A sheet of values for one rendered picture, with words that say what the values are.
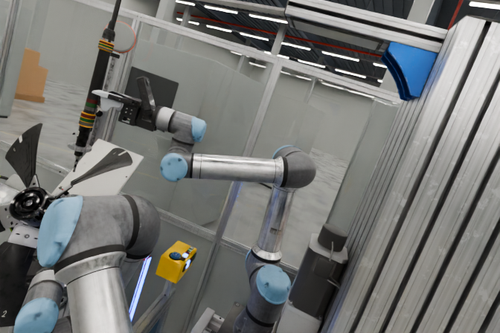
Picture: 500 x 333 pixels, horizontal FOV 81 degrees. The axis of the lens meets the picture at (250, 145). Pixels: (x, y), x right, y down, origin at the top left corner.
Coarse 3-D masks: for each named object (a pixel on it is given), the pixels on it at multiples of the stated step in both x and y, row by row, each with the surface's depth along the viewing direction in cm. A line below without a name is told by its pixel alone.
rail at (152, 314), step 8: (160, 296) 127; (152, 304) 121; (160, 304) 123; (168, 304) 133; (144, 312) 116; (152, 312) 117; (160, 312) 123; (144, 320) 113; (152, 320) 116; (136, 328) 108; (144, 328) 109; (152, 328) 119
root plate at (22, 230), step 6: (18, 228) 97; (24, 228) 98; (30, 228) 99; (36, 228) 101; (12, 234) 95; (24, 234) 98; (30, 234) 99; (36, 234) 101; (12, 240) 95; (18, 240) 96; (24, 240) 97; (30, 240) 99; (36, 240) 100; (30, 246) 98; (36, 246) 99
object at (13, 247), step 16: (0, 256) 91; (16, 256) 94; (32, 256) 97; (0, 272) 90; (16, 272) 93; (0, 288) 89; (16, 288) 91; (0, 304) 87; (16, 304) 90; (0, 320) 86
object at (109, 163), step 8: (112, 152) 122; (120, 152) 119; (104, 160) 118; (112, 160) 114; (120, 160) 113; (128, 160) 112; (96, 168) 111; (104, 168) 110; (112, 168) 108; (80, 176) 111; (88, 176) 107; (72, 184) 105
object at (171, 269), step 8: (176, 248) 128; (184, 248) 130; (168, 256) 120; (184, 256) 124; (160, 264) 120; (168, 264) 119; (176, 264) 118; (184, 264) 120; (160, 272) 120; (168, 272) 119; (176, 272) 119; (184, 272) 125; (176, 280) 119
